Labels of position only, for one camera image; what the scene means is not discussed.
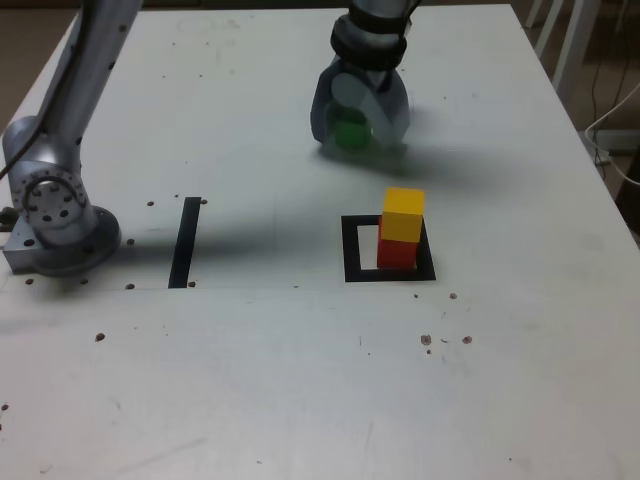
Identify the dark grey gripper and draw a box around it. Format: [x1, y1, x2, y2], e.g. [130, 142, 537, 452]
[309, 61, 415, 150]

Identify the green cube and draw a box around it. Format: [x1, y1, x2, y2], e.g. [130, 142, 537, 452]
[326, 106, 375, 152]

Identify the yellow cube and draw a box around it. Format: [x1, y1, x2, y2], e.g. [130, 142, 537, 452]
[380, 186, 427, 245]

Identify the red cube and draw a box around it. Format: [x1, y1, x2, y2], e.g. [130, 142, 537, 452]
[375, 216, 419, 272]

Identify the black tape square outline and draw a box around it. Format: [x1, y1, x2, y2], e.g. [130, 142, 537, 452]
[340, 213, 438, 285]

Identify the black tape strip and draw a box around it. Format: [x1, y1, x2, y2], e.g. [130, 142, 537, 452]
[167, 195, 203, 290]

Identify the white furniture leg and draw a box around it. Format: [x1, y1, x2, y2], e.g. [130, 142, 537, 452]
[550, 0, 594, 88]
[523, 0, 545, 30]
[532, 0, 564, 52]

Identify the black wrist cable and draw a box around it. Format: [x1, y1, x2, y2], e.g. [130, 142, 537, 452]
[402, 0, 422, 32]

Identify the white cable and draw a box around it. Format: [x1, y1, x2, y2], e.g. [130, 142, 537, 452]
[584, 81, 640, 187]

